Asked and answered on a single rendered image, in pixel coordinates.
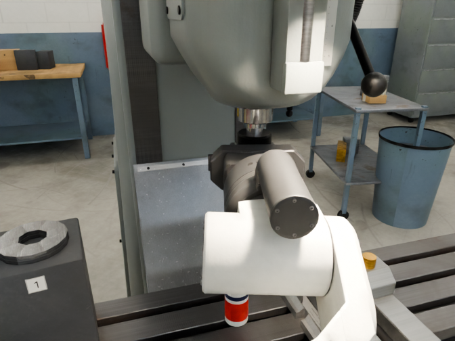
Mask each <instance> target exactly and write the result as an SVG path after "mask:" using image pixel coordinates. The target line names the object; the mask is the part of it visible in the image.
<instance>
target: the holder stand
mask: <svg viewBox="0 0 455 341"><path fill-rule="evenodd" d="M0 341H100V338H99V333H98V325H97V319H96V314H95V306H94V301H93V294H92V291H91V284H90V280H89V273H88V269H87V262H86V258H85V251H84V247H83V241H82V236H81V229H80V225H79V220H78V218H72V219H65V220H61V221H48V220H46V221H34V222H31V223H27V224H23V225H20V226H18V227H15V228H13V229H11V230H9V231H2V232H0Z"/></svg>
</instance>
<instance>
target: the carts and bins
mask: <svg viewBox="0 0 455 341"><path fill-rule="evenodd" d="M384 76H385V78H386V79H387V87H388V83H389V76H387V75H384ZM321 93H323V94H324V95H326V96H328V97H330V98H331V99H333V100H335V101H337V102H338V103H340V104H342V105H343V106H345V107H346V108H349V109H350V110H352V111H354V117H353V126H352V132H351V137H346V136H343V140H342V141H340V140H338V144H334V145H316V132H317V125H318V112H319V105H320V93H318V94H317V95H316V98H315V106H314V113H313V127H312V134H311V145H310V156H309V169H308V170H307V171H306V173H305V174H306V176H307V177H308V178H312V177H313V176H314V175H315V172H314V171H313V159H314V152H315V153H316V154H317V155H318V156H319V157H320V158H321V159H322V161H323V162H324V163H325V164H326V165H327V166H328V167H329V168H330V169H331V170H332V172H333V173H334V174H335V175H336V176H337V177H338V178H339V179H340V180H341V181H342V182H343V183H344V190H343V199H342V204H341V210H340V211H339V212H338V213H337V216H338V217H343V218H345V219H347V218H348V217H349V213H348V212H347V203H348V198H349V190H350V185H369V184H374V196H373V203H372V213H373V215H374V217H375V218H377V219H378V220H379V221H381V222H382V223H385V224H387V225H390V226H392V227H397V228H401V229H418V228H421V227H423V226H425V225H426V223H427V220H428V218H429V214H430V211H431V208H432V206H433V203H434V200H435V196H436V194H437V190H438V188H439V184H440V182H441V178H442V176H443V172H444V170H445V167H446V164H447V162H448V158H449V156H450V152H451V150H452V147H453V146H454V143H455V139H454V138H453V137H451V136H449V135H447V134H445V133H442V132H439V131H435V130H432V129H426V128H424V125H425V120H426V116H427V111H429V107H428V106H422V105H420V104H417V103H415V102H413V101H410V100H407V99H404V98H402V97H400V96H397V95H394V94H392V93H389V92H387V88H386V90H385V92H384V93H383V94H382V95H379V96H378V97H368V96H366V95H365V94H364V93H363V92H362V89H361V86H348V87H324V88H323V89H322V90H321ZM415 111H420V115H419V119H418V124H417V127H409V126H394V127H385V128H383V129H381V130H380V131H379V132H378V136H379V141H378V153H376V152H374V151H373V150H371V149H370V148H369V147H368V146H366V145H365V139H366V131H367V126H368V118H369V113H370V112H415ZM361 113H364V120H363V125H362V134H361V139H359V137H358V129H359V124H360V115H361ZM379 133H380V134H379Z"/></svg>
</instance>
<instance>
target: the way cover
mask: <svg viewBox="0 0 455 341"><path fill-rule="evenodd" d="M133 175H134V181H135V192H136V198H137V209H138V215H139V226H140V233H141V239H142V249H143V255H144V266H145V272H146V282H147V287H148V293H150V292H156V291H161V290H167V289H171V288H177V287H181V286H185V285H192V284H195V283H200V281H201V280H202V277H201V274H200V272H201V269H202V264H203V257H202V253H203V251H202V245H204V236H203V231H204V229H203V228H202V226H203V225H204V224H203V221H204V219H205V214H206V213H207V212H224V196H223V190H221V189H220V188H219V187H218V186H216V184H214V183H213V182H212V181H211V173H210V171H208V157H204V158H192V159H185V160H172V161H166V162H153V163H146V164H134V165H133ZM201 181H202V182H201ZM156 187H157V188H156ZM146 194H147V195H146ZM159 200H160V201H159ZM166 201H167V202H166ZM156 205H157V206H156ZM196 210H197V211H196ZM163 213H164V214H163ZM189 218H190V219H189ZM179 224H180V226H179ZM194 226H195V227H194ZM162 234H163V235H162ZM151 238H152V239H151ZM149 241H150V242H149ZM148 243H149V244H148ZM177 243H178V244H177ZM158 245H159V246H158ZM165 248H166V249H165ZM176 261H178V262H176ZM152 263H153V264H152ZM181 269H182V271H181ZM188 271H190V272H188ZM169 277H170V278H169ZM200 277H201V278H200ZM162 279H163V280H162ZM159 286H160V287H159ZM161 288H162V289H161Z"/></svg>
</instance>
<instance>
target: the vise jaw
mask: <svg viewBox="0 0 455 341"><path fill-rule="evenodd" d="M366 273H367V276H368V281H369V284H370V289H371V292H372V297H373V299H376V298H381V297H383V296H388V295H391V294H394V291H395V285H396V282H395V279H394V277H393V274H392V272H391V270H390V268H389V266H388V265H386V264H385V263H384V262H383V261H382V260H381V259H380V258H379V257H377V256H376V265H375V268H374V269H366Z"/></svg>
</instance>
